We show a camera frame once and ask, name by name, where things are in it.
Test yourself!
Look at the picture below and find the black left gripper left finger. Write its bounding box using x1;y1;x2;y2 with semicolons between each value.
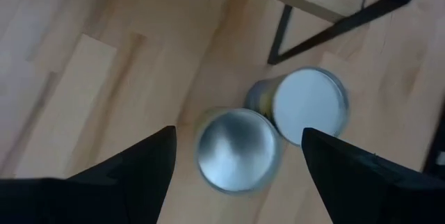
0;125;178;224

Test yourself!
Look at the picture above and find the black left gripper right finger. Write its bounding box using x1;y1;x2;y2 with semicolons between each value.
300;127;445;224

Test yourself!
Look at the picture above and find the tin can silver top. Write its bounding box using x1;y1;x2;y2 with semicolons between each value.
244;65;350;147
194;107;286;197

